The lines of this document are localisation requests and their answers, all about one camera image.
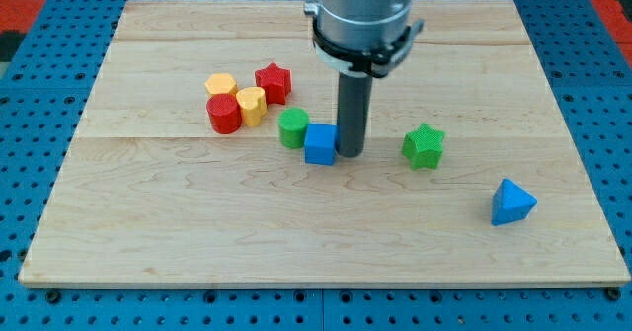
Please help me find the yellow hexagon block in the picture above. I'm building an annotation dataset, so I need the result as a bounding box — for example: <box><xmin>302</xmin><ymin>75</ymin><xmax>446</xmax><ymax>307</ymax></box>
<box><xmin>204</xmin><ymin>73</ymin><xmax>238</xmax><ymax>97</ymax></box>

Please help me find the blue cube block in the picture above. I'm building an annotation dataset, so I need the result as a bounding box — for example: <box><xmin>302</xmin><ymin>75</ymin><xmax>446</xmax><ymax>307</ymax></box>
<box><xmin>304</xmin><ymin>124</ymin><xmax>337</xmax><ymax>166</ymax></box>

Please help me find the red star block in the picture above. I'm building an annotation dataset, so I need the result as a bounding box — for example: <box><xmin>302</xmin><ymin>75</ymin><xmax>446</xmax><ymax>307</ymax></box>
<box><xmin>255</xmin><ymin>62</ymin><xmax>292</xmax><ymax>105</ymax></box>

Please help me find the blue triangle block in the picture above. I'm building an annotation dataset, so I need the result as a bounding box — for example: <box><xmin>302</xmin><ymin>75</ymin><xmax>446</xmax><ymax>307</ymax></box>
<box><xmin>491</xmin><ymin>178</ymin><xmax>537</xmax><ymax>226</ymax></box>

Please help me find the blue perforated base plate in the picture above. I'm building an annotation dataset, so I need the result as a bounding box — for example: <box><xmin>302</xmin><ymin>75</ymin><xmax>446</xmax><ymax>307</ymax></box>
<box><xmin>1</xmin><ymin>0</ymin><xmax>631</xmax><ymax>330</ymax></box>

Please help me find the red cylinder block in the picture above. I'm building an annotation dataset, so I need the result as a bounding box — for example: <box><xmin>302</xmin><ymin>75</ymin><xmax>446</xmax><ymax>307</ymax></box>
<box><xmin>206</xmin><ymin>94</ymin><xmax>242</xmax><ymax>134</ymax></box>

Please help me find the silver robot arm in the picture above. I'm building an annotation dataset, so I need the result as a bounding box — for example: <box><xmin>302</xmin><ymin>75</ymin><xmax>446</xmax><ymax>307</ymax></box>
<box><xmin>304</xmin><ymin>0</ymin><xmax>424</xmax><ymax>158</ymax></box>

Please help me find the green star block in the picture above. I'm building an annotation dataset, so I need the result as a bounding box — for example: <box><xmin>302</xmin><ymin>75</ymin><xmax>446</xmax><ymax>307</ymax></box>
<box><xmin>401</xmin><ymin>123</ymin><xmax>445</xmax><ymax>170</ymax></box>

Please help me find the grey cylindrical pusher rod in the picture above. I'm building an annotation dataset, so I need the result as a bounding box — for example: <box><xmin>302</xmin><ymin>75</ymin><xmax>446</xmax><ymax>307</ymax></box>
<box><xmin>337</xmin><ymin>73</ymin><xmax>372</xmax><ymax>157</ymax></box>

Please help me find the yellow heart block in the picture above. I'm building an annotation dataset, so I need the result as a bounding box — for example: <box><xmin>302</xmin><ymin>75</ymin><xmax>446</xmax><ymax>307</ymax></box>
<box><xmin>236</xmin><ymin>87</ymin><xmax>268</xmax><ymax>127</ymax></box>

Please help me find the green cylinder block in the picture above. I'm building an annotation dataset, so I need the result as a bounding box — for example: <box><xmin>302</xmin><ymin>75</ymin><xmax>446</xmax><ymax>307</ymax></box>
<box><xmin>277</xmin><ymin>107</ymin><xmax>309</xmax><ymax>149</ymax></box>

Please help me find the black and white mounting clamp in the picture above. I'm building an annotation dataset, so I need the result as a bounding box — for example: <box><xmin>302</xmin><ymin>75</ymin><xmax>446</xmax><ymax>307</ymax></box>
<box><xmin>312</xmin><ymin>19</ymin><xmax>412</xmax><ymax>79</ymax></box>

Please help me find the wooden board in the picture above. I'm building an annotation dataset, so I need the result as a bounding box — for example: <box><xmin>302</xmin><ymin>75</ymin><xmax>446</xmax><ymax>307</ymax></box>
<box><xmin>19</xmin><ymin>0</ymin><xmax>630</xmax><ymax>289</ymax></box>

